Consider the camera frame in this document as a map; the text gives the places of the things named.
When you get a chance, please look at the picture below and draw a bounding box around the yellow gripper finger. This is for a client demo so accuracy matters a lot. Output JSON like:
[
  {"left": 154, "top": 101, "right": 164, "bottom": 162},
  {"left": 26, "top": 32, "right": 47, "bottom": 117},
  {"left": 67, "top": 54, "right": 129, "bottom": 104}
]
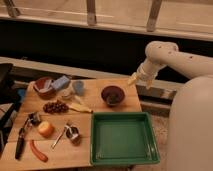
[
  {"left": 128, "top": 73, "right": 137, "bottom": 85},
  {"left": 146, "top": 80, "right": 152, "bottom": 89}
]

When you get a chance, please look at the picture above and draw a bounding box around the black metal clip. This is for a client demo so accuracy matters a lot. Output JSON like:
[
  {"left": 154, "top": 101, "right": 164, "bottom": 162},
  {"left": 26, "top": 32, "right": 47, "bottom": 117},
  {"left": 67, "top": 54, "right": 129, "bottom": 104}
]
[{"left": 28, "top": 112, "right": 41, "bottom": 126}]

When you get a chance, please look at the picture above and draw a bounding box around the bunch of dark grapes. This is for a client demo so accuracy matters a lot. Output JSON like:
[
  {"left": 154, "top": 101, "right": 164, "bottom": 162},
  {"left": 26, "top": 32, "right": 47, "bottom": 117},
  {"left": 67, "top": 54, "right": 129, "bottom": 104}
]
[{"left": 43, "top": 100, "right": 69, "bottom": 114}]

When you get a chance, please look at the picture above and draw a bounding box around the red chili pepper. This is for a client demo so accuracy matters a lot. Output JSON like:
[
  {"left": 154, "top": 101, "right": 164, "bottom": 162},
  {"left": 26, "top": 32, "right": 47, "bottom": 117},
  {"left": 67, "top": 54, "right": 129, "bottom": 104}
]
[{"left": 29, "top": 140, "right": 48, "bottom": 162}]

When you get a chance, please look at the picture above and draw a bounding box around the dark red bowl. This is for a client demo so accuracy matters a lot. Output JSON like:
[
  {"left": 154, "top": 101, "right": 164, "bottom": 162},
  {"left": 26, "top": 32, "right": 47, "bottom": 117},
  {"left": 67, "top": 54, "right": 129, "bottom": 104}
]
[{"left": 101, "top": 86, "right": 125, "bottom": 107}]

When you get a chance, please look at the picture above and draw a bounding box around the clear plastic cup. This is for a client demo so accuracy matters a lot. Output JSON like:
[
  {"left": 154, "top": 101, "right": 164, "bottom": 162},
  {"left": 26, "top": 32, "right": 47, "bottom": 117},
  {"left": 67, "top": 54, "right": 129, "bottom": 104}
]
[{"left": 61, "top": 88, "right": 75, "bottom": 100}]

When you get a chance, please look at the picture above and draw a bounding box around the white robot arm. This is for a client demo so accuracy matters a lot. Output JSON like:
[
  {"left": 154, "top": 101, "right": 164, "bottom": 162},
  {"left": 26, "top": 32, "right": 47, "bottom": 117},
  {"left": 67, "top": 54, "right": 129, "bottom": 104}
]
[{"left": 128, "top": 41, "right": 213, "bottom": 171}]

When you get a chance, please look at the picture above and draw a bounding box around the green plastic tray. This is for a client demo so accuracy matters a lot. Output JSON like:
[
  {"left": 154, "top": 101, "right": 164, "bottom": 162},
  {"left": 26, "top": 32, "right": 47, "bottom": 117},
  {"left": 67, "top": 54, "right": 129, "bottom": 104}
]
[{"left": 90, "top": 112, "right": 160, "bottom": 166}]

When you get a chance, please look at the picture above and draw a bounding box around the blue sponge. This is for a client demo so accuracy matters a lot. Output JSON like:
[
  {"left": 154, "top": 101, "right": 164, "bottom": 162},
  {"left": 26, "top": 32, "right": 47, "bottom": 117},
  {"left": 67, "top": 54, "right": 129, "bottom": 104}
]
[{"left": 51, "top": 76, "right": 70, "bottom": 90}]

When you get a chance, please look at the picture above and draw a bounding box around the orange apple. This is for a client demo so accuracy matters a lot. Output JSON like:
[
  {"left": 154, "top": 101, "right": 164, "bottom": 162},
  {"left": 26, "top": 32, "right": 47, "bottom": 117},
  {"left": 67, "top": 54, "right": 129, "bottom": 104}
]
[{"left": 38, "top": 121, "right": 54, "bottom": 137}]

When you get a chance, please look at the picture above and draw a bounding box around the blue plastic cup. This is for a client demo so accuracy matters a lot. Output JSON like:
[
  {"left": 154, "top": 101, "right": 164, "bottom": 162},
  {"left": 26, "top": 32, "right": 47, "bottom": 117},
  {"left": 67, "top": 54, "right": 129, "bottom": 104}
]
[{"left": 72, "top": 81, "right": 84, "bottom": 96}]

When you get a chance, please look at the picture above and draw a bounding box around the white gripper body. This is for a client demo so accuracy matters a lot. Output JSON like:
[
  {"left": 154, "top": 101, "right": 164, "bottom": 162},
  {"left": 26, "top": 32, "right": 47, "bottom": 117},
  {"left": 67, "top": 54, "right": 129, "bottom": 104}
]
[{"left": 136, "top": 60, "right": 159, "bottom": 81}]

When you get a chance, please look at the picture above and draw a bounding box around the metal measuring cup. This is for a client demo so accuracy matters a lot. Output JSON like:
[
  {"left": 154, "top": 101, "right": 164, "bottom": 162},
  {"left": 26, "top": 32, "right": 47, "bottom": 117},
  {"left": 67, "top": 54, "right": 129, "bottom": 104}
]
[{"left": 51, "top": 124, "right": 81, "bottom": 149}]

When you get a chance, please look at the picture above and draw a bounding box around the brown bowl with items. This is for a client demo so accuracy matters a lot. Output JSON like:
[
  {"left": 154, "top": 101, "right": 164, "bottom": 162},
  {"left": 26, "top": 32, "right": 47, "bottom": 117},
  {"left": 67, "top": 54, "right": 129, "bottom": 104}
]
[{"left": 33, "top": 77, "right": 56, "bottom": 99}]

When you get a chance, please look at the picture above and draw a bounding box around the yellow banana piece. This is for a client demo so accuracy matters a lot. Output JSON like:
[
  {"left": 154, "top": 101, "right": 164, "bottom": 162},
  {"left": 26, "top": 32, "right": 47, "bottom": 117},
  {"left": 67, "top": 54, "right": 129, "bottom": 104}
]
[{"left": 68, "top": 103, "right": 93, "bottom": 113}]

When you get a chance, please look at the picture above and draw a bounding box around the black object at left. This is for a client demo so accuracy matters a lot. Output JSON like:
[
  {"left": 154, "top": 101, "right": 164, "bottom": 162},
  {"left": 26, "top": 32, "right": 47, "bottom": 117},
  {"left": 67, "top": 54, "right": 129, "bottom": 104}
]
[{"left": 0, "top": 63, "right": 20, "bottom": 155}]

